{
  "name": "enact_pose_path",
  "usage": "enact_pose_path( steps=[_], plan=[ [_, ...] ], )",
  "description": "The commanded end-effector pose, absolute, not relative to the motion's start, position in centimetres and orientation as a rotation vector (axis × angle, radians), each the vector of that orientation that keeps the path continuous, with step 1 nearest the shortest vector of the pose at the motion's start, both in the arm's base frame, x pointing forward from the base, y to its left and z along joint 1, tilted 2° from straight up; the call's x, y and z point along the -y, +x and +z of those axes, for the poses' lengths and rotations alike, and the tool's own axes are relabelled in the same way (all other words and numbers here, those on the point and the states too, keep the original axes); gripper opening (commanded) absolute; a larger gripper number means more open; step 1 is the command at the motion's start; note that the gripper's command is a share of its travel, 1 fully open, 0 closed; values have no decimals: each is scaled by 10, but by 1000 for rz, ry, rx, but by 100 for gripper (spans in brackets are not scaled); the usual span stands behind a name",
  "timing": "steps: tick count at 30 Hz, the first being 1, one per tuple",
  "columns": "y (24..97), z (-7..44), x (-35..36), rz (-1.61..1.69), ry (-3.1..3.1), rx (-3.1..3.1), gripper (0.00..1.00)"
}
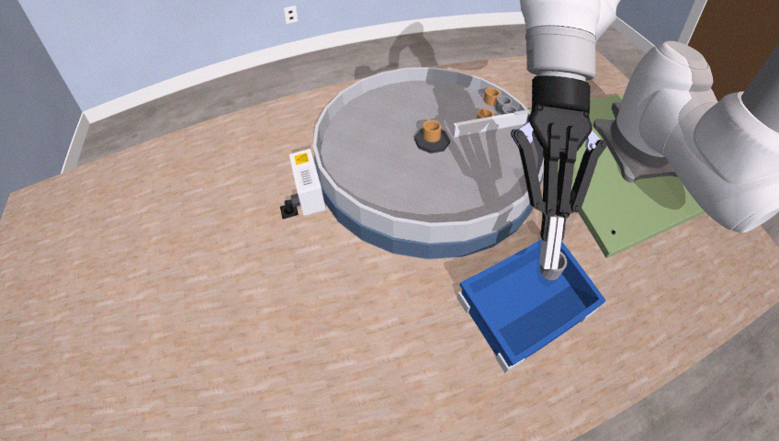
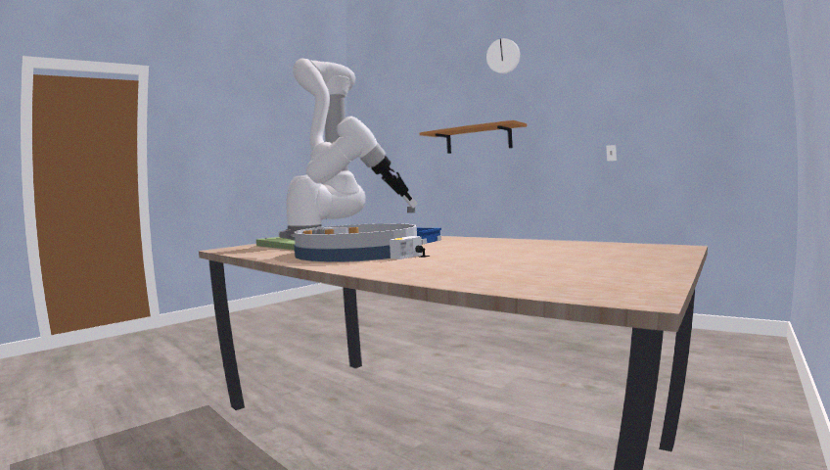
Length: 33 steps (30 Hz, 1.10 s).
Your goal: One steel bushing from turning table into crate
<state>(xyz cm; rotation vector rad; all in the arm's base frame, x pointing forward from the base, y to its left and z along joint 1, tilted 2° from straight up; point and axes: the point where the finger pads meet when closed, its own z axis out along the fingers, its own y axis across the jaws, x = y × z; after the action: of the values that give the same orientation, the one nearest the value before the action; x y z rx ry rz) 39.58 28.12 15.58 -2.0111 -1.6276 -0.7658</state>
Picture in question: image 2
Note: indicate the blue crate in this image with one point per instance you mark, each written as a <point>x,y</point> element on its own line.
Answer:
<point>429,235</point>

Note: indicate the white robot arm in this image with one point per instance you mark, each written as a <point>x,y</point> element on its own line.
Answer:
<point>307,202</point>

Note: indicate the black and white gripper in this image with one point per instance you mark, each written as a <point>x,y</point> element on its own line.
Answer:
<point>397,184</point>

